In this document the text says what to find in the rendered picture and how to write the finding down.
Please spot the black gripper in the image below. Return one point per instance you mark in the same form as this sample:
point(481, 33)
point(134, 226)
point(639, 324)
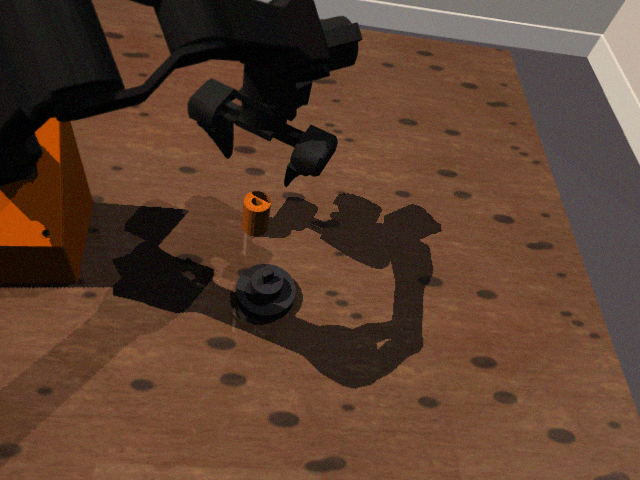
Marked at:
point(263, 116)

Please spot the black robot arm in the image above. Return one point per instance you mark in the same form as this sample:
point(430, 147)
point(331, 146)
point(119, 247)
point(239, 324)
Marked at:
point(55, 61)

